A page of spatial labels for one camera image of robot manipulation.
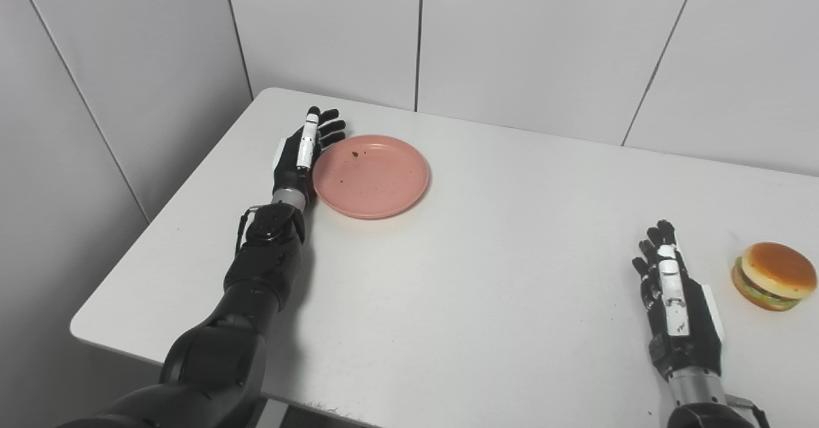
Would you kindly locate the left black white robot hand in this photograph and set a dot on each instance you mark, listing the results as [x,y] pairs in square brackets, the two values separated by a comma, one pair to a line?
[297,156]

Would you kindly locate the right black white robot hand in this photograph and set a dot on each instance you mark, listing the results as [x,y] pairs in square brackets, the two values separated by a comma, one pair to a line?
[678,313]

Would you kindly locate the pink plate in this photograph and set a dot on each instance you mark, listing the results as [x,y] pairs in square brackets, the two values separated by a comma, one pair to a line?
[371,176]

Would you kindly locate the toy hamburger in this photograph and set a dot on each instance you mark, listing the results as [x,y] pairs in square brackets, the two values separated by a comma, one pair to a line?
[774,276]

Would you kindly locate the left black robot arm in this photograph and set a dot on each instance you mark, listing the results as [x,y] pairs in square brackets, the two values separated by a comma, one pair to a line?
[230,325]

